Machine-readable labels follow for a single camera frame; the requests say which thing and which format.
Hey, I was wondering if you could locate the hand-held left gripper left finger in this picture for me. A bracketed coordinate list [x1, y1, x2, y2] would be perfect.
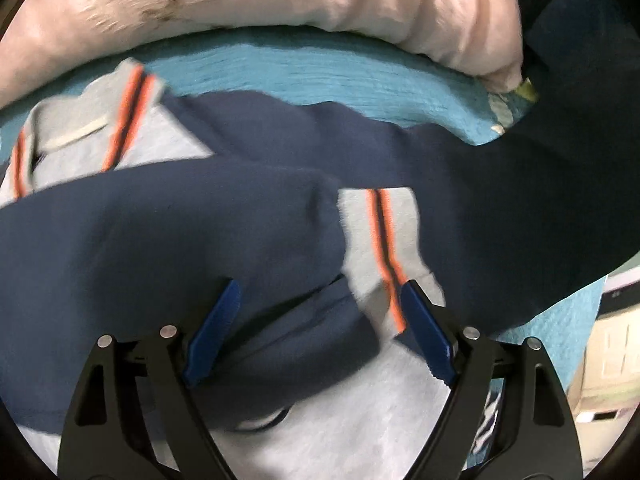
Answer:
[57, 279, 242, 480]

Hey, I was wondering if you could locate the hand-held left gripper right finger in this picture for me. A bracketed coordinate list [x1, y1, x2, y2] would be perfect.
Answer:
[399, 279, 585, 480]

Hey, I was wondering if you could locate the grey navy orange-striped sweater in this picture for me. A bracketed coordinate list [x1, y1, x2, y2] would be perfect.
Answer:
[0, 57, 640, 471]

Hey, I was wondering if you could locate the white cabinet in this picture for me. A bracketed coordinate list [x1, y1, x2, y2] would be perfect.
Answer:
[569, 310, 640, 467]

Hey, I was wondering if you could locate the teal quilted printed blanket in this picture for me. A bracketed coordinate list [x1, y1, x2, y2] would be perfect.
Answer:
[0, 25, 607, 411]

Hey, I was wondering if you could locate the navy yellow puffer jacket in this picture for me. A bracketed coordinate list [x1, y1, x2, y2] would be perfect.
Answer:
[520, 0, 640, 126]

